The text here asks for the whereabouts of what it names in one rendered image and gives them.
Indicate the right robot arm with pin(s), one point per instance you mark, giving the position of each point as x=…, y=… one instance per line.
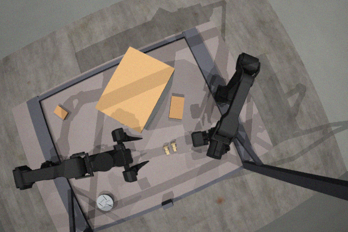
x=234, y=94

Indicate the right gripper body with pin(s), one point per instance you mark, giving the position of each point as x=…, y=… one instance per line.
x=199, y=140

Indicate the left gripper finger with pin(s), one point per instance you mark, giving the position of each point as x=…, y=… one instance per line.
x=130, y=138
x=139, y=166

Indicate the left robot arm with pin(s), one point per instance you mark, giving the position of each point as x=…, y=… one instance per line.
x=75, y=167

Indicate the small grey chest of drawers with wooden top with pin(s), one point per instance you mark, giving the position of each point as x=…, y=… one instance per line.
x=136, y=90

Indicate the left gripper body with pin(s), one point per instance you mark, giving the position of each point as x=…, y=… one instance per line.
x=129, y=173

